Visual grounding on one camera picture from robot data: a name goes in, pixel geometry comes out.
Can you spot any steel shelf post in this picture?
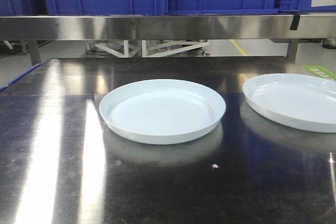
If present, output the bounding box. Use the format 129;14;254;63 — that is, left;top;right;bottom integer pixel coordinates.
286;39;299;63
27;41;41;66

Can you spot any stainless steel shelf rail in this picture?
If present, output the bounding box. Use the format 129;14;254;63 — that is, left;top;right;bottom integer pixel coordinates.
1;13;335;41

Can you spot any light blue plate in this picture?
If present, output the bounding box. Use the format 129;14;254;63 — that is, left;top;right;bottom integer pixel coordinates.
99;79;226;145
243;73;335;133

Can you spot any green floor sign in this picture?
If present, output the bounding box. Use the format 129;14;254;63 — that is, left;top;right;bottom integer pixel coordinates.
302;66;336;81

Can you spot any right steel shelf post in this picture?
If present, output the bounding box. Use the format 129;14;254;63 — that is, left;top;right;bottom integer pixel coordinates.
286;39;299;63

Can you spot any white metal frame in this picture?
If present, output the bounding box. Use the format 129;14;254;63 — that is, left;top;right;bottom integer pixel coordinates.
86;40;209;58

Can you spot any left steel shelf post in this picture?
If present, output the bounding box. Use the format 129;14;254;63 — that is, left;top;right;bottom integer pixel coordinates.
27;41;41;66

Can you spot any black tape strip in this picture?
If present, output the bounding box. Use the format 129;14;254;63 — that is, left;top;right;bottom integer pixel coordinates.
289;14;301;30

